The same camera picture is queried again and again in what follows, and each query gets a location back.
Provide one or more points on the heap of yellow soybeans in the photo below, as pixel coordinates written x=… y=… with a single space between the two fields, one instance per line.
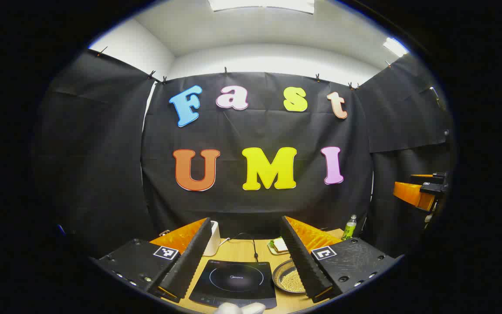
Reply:
x=292 y=281

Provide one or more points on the black backdrop cloth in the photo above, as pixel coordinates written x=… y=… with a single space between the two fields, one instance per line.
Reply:
x=233 y=131

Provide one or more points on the white rounded object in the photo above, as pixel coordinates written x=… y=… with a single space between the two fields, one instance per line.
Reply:
x=238 y=308

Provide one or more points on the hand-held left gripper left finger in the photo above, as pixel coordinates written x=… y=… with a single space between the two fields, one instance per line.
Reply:
x=192 y=261

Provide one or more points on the small white plate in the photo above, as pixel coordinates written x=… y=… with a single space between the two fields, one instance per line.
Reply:
x=270 y=249

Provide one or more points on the green label drink bottle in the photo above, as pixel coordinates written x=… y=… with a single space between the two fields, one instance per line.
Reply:
x=348 y=229

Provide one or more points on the ceiling light panel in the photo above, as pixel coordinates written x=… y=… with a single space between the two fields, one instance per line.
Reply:
x=395 y=46
x=259 y=4

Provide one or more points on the stainless steel pot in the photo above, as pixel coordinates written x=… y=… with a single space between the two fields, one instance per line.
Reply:
x=281 y=274

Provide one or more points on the white bread sandwich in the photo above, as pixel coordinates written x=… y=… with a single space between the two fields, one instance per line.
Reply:
x=280 y=245

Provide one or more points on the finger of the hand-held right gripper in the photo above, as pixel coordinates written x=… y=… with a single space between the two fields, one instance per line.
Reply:
x=421 y=176
x=414 y=195

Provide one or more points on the white countertop appliance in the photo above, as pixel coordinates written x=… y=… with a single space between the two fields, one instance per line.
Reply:
x=214 y=240

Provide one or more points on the black induction cooktop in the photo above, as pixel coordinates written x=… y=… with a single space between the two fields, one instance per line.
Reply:
x=233 y=279

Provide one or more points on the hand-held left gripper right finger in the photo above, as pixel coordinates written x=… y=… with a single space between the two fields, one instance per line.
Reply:
x=305 y=261

